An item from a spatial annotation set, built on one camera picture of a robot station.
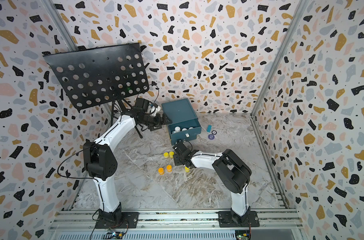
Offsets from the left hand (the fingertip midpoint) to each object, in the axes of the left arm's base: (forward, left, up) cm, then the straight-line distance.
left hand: (168, 123), depth 89 cm
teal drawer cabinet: (0, -10, -2) cm, 10 cm away
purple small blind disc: (+6, -28, -21) cm, 36 cm away
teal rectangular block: (+13, -27, -21) cm, 37 cm away
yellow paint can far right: (-10, 0, -19) cm, 22 cm away
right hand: (-12, -6, -19) cm, 23 cm away
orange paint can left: (-22, +4, -18) cm, 29 cm away
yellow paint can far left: (-11, +3, -18) cm, 21 cm away
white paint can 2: (-2, -9, -3) cm, 10 cm away
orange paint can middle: (-20, 0, -18) cm, 27 cm away
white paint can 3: (-2, -13, -3) cm, 14 cm away
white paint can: (-3, -6, -2) cm, 7 cm away
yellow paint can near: (-21, -11, -19) cm, 30 cm away
